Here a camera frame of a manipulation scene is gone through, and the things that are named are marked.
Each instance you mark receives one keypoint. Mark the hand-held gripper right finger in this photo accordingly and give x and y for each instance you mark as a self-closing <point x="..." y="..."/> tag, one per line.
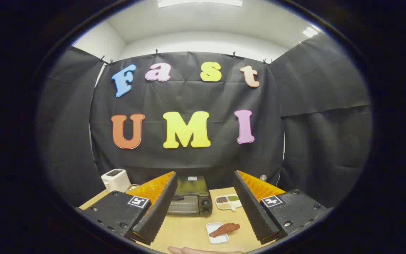
<point x="250" y="208"/>

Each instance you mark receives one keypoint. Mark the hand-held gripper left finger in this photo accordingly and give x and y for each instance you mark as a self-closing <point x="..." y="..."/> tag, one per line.
<point x="160" y="208"/>

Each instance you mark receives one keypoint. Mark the reddish brown fried meat piece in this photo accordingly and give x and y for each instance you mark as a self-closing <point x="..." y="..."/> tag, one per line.
<point x="226" y="228"/>

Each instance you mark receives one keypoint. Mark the black toaster oven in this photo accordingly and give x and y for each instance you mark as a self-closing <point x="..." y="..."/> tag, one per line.
<point x="192" y="187"/>

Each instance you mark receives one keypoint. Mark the white pop-up toaster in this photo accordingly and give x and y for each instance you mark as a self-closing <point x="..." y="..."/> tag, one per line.
<point x="115" y="180"/>

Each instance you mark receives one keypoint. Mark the white divided dish with grains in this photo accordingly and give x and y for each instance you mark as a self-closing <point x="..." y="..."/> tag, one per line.
<point x="228" y="202"/>

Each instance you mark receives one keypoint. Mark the clear glass bottle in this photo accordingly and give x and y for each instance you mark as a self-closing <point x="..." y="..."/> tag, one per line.
<point x="263" y="177"/>

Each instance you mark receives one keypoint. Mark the white rectangular plastic tray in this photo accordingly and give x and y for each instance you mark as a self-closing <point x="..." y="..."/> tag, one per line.
<point x="219" y="240"/>

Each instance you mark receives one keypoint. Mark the ceiling light panel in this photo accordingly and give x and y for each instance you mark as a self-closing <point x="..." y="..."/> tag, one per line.
<point x="199" y="2"/>
<point x="309" y="32"/>

